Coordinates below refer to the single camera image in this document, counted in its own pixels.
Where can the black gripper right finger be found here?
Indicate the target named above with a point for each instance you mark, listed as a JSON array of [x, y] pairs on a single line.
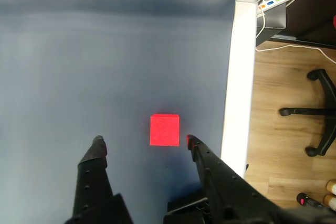
[[228, 192]]

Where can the gripper black left finger with grey tip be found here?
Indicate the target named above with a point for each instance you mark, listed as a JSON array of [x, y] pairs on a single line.
[[89, 187]]

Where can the red cube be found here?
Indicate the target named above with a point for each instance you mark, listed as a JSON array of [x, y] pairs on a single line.
[[164, 132]]

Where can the beige capped bottle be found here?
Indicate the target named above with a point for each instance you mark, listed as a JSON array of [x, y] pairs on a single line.
[[332, 186], [330, 203]]

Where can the black office chair base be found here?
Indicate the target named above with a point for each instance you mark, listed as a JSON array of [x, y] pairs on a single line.
[[309, 111]]

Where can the dark blue mat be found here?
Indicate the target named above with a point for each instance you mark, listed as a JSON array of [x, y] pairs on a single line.
[[78, 51]]

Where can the grey metal shelf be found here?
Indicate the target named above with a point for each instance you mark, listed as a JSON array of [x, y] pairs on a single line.
[[275, 16]]

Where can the dark furniture panel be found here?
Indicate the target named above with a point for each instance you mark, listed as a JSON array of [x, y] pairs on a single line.
[[315, 11]]

